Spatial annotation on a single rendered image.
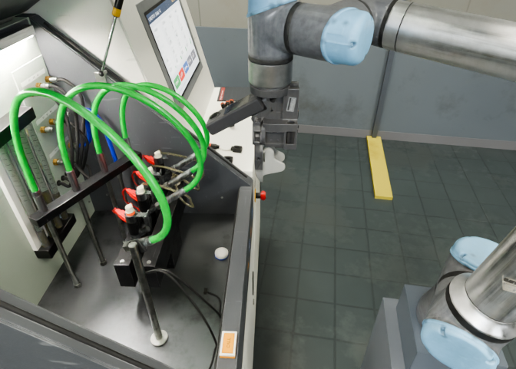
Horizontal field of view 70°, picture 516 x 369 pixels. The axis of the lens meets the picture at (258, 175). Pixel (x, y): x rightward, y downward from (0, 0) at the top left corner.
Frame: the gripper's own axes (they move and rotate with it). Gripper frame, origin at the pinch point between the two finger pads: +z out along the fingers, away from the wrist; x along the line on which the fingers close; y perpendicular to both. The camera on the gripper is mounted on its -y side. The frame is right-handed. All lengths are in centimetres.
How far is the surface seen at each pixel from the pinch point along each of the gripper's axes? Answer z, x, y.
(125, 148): -14.4, -13.6, -20.1
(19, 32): -22, 21, -54
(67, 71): -10, 31, -51
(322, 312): 121, 51, 31
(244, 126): 23, 65, -8
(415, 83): 68, 228, 119
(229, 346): 25.0, -22.9, -4.6
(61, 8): -25, 35, -50
